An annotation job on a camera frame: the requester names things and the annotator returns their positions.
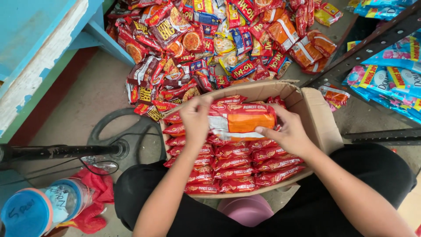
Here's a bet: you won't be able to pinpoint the person's black shorts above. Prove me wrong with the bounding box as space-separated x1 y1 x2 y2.
113 143 418 237

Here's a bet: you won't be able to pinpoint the red mesh bag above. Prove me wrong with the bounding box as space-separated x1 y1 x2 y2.
57 165 115 235

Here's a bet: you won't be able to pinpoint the blue wooden table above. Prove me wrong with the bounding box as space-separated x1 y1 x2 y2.
0 0 136 139

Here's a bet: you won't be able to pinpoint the orange snack pack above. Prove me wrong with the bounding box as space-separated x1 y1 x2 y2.
318 83 351 112

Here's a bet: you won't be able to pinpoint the clear plastic wrap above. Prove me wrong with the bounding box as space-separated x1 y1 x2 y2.
80 156 119 176

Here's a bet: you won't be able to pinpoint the person's right hand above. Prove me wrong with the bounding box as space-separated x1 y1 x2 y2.
255 105 317 159

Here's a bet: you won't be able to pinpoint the pink plastic stool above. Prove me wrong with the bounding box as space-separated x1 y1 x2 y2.
217 194 274 228

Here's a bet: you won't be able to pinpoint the heap of mixed noodle packs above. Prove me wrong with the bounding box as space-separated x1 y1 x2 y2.
105 0 344 123

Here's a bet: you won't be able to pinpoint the orange noodle packet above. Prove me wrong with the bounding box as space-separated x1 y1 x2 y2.
208 103 278 142

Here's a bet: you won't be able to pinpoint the rows of red noodle packs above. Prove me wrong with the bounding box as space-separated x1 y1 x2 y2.
162 95 306 195

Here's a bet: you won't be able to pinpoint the black fan stand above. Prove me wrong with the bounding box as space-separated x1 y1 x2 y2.
0 108 167 172

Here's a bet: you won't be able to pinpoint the person's left hand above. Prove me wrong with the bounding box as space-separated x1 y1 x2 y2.
179 95 214 148

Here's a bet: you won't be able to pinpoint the clear jar with blue lid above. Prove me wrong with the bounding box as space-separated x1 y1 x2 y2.
42 178 94 228
0 188 54 237

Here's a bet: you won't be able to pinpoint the brown cardboard box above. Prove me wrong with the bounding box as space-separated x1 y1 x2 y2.
160 79 344 199

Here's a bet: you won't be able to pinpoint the metal rack with blue sachets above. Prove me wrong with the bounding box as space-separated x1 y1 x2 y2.
301 0 421 146

